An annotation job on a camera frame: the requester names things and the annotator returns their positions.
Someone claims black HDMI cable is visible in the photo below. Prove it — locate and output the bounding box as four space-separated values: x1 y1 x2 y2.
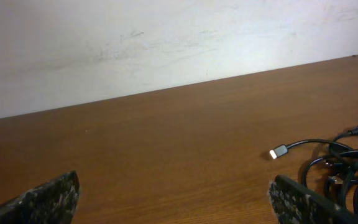
269 121 358 218

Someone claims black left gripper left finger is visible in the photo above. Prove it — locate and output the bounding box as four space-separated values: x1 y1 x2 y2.
0 170 80 223

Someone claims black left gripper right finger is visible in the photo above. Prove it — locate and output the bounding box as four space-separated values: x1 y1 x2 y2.
268 175 358 224

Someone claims black USB cable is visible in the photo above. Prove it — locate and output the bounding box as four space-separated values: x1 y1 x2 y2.
323 157 358 203

